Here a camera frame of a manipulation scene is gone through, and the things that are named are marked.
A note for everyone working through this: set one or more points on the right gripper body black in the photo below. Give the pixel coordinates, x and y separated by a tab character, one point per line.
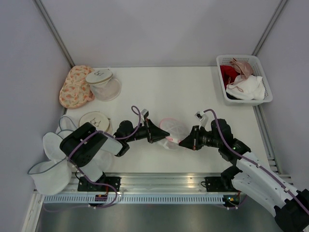
205	138

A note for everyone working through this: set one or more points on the white plastic basket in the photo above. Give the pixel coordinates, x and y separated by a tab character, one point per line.
257	71

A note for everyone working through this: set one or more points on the beige mesh bag upper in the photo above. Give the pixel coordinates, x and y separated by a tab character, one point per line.
103	84

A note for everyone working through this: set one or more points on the aluminium rail with cable duct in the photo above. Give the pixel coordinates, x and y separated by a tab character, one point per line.
146	188

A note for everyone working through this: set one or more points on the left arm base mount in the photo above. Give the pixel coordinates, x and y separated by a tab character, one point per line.
102	184

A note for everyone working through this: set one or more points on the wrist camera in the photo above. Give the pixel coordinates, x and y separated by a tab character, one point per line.
144	114
203	118

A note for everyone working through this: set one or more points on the red bra in basket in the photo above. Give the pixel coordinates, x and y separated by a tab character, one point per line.
229	74

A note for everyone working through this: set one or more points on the beige pink bra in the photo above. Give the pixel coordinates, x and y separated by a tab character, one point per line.
243	68

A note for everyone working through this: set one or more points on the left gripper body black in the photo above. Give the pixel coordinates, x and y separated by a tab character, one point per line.
144	131

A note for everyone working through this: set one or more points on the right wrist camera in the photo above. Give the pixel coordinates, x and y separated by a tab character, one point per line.
203	118

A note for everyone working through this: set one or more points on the grey-trimmed white mesh bag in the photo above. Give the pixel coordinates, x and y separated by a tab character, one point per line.
52	176

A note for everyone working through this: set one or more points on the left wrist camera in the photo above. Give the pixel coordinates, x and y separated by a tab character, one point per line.
144	114

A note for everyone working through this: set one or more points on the white bra in basket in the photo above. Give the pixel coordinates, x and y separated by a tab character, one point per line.
251	88

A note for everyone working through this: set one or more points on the pink-trimmed mesh laundry bag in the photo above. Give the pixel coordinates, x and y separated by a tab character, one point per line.
177	132

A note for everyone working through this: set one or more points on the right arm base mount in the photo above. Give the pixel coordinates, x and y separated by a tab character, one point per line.
222	183

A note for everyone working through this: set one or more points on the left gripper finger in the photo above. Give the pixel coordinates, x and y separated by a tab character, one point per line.
156	138
156	132

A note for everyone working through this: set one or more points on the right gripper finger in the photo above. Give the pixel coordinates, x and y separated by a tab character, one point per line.
195	131
189	142

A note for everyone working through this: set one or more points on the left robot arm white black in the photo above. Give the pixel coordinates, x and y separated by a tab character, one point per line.
82	145

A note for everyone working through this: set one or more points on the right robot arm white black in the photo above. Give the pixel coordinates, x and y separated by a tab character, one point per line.
288	205

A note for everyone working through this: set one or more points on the floral peach laundry bag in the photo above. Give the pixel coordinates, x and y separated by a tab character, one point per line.
75	91

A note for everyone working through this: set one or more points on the beige glasses-print mesh bag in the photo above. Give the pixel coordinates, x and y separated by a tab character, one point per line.
97	119

